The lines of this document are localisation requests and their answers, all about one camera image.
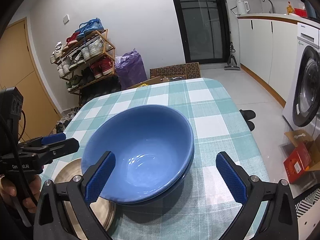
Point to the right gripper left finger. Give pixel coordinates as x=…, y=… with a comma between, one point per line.
x=52, y=220

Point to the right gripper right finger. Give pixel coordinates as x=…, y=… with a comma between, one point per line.
x=279, y=220

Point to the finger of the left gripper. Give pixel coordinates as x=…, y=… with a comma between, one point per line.
x=53, y=138
x=57, y=150

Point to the large dark blue bowl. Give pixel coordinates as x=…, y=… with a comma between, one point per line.
x=153, y=146

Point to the white kitchen cabinets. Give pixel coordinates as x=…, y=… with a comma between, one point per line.
x=268, y=52

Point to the person left hand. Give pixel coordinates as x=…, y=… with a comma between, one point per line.
x=9, y=191

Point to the black white patterned rug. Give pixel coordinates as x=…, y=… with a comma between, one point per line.
x=306, y=200

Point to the red cardboard box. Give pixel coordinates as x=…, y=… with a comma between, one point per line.
x=304, y=157

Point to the teal checked tablecloth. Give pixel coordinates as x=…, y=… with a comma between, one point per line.
x=202, y=207

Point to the wooden door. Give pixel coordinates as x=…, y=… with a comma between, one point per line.
x=18, y=69

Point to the wooden shoe rack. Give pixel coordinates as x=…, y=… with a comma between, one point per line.
x=87, y=65

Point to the purple plastic bag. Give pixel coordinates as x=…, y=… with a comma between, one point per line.
x=130, y=69

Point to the black slipper near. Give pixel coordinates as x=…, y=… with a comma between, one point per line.
x=250, y=125

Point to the black slipper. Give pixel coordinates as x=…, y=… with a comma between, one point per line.
x=250, y=125
x=247, y=114

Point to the black slipper far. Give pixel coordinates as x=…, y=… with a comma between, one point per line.
x=247, y=114

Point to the white washing machine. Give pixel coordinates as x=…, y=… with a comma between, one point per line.
x=302, y=106

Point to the open brown cardboard box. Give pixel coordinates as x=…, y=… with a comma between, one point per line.
x=152, y=81

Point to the patterned cardboard box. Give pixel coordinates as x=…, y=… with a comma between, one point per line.
x=186, y=70

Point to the black glass door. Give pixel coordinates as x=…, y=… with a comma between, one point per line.
x=204, y=29

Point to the white electric kettle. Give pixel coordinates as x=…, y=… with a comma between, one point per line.
x=241, y=8

